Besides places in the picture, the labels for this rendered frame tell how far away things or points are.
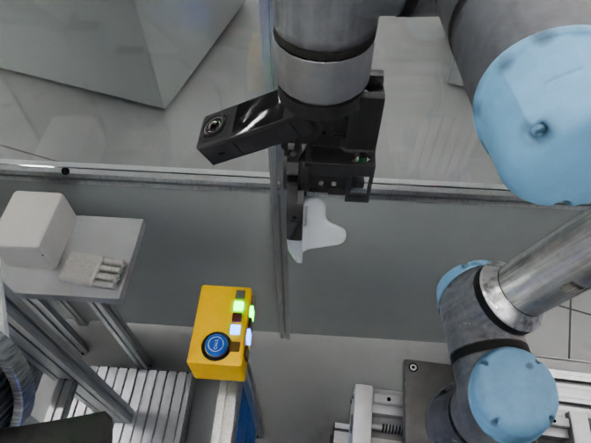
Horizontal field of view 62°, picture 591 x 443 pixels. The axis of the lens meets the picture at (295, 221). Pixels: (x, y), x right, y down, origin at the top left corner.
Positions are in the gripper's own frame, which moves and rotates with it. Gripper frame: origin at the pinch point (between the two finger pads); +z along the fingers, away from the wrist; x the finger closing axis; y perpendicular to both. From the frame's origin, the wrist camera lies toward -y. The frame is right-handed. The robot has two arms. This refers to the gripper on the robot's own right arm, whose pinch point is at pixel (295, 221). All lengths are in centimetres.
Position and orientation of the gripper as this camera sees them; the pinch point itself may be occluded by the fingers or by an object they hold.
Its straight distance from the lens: 55.6
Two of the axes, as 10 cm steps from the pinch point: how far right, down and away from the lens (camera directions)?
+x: 0.7, -8.1, 5.8
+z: 0.0, 5.8, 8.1
